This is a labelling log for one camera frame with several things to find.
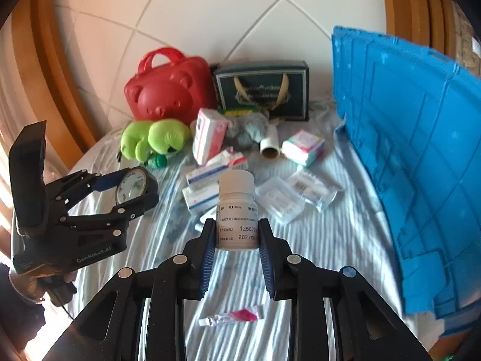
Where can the person's left hand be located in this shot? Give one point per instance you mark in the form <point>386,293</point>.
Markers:
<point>24,284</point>

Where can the wooden wall frame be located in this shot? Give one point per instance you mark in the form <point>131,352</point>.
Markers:
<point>56,82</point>

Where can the person's left forearm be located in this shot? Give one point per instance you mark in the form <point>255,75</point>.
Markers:
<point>18,319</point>

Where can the pink green tissue pack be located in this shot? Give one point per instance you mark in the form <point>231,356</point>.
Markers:
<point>302,146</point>

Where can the flat packet with barcode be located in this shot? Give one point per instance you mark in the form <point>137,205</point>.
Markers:
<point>312,188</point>

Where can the white lint roller refill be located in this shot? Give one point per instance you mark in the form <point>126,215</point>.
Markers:
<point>270,141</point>

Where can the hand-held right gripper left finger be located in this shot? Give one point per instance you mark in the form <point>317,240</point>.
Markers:
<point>208,255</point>

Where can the pink white tissue pack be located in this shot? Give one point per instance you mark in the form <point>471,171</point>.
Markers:
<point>206,135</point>

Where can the white medicine bottle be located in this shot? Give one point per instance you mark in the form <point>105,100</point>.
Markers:
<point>236,210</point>

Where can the blue plastic storage crate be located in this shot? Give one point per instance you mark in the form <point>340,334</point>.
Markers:
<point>413,158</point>

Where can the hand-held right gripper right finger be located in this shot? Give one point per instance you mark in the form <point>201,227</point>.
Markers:
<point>266,259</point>

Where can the dark green gift bag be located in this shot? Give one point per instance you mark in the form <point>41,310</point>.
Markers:
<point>263,86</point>

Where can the grey furry pompom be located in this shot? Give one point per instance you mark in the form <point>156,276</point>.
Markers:
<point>244,129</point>

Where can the wooden door frame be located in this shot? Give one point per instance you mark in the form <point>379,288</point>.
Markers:
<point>413,7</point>

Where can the small pink tube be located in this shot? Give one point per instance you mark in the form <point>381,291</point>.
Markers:
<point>240,315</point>

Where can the green frog plush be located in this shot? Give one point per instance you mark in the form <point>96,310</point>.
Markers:
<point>161,135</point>

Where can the white red blue medicine box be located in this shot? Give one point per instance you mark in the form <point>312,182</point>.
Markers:
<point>204,175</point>

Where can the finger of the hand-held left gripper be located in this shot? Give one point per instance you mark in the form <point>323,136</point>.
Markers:
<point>101,183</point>
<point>97,220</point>

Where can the small green-capped jar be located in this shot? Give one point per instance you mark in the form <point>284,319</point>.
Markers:
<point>158,161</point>

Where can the yellow green box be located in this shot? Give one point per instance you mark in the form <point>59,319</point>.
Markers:
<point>240,111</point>

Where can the red bear-shaped case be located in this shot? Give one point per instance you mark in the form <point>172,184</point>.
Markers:
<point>169,94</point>

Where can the clear plastic box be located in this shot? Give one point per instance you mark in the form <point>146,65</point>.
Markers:
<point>280,201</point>

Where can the pink ointment box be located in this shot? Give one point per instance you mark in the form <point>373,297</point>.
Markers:
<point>225,157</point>

